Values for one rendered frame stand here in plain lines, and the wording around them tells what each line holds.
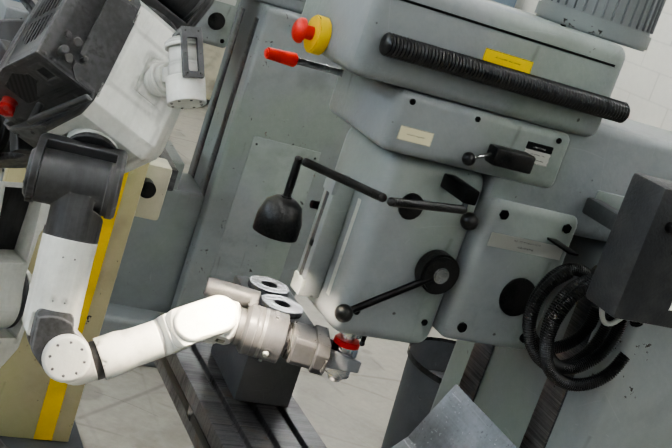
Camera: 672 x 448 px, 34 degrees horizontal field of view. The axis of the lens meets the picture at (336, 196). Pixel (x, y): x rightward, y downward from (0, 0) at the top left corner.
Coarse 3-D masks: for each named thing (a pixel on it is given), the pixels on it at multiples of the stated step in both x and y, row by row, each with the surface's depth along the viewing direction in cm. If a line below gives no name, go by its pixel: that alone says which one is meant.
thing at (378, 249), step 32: (352, 128) 185; (352, 160) 182; (384, 160) 172; (416, 160) 173; (384, 192) 172; (416, 192) 174; (448, 192) 176; (480, 192) 179; (352, 224) 177; (384, 224) 174; (416, 224) 176; (448, 224) 178; (352, 256) 176; (384, 256) 176; (416, 256) 178; (352, 288) 176; (384, 288) 178; (416, 288) 180; (352, 320) 177; (384, 320) 180; (416, 320) 182
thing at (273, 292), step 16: (256, 288) 229; (272, 288) 231; (288, 288) 234; (272, 304) 221; (288, 304) 225; (304, 320) 222; (224, 352) 231; (224, 368) 229; (240, 368) 221; (256, 368) 220; (272, 368) 221; (288, 368) 222; (240, 384) 220; (256, 384) 221; (272, 384) 222; (288, 384) 223; (240, 400) 221; (256, 400) 222; (272, 400) 223; (288, 400) 225
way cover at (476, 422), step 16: (448, 400) 222; (464, 400) 219; (432, 416) 222; (448, 416) 219; (464, 416) 216; (480, 416) 213; (416, 432) 222; (448, 432) 216; (464, 432) 213; (480, 432) 210; (496, 432) 208
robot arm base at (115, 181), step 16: (48, 144) 180; (64, 144) 180; (80, 144) 181; (32, 160) 174; (112, 160) 182; (32, 176) 173; (112, 176) 177; (32, 192) 174; (112, 192) 176; (112, 208) 177
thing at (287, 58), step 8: (272, 48) 178; (272, 56) 178; (280, 56) 178; (288, 56) 178; (296, 56) 179; (288, 64) 179; (296, 64) 180; (304, 64) 180; (312, 64) 181; (320, 64) 182; (328, 72) 183; (336, 72) 183
